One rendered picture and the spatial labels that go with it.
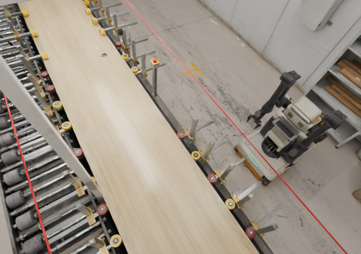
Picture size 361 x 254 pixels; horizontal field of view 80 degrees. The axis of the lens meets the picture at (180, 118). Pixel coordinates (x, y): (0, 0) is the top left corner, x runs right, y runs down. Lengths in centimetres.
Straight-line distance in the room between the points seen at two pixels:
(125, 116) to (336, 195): 290
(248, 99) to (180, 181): 231
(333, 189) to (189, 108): 227
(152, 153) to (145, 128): 27
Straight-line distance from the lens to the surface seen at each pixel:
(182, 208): 187
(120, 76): 257
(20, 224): 213
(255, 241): 220
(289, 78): 186
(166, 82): 371
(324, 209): 349
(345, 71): 356
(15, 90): 84
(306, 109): 213
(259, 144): 305
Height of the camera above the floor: 272
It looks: 56 degrees down
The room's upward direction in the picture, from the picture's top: 10 degrees clockwise
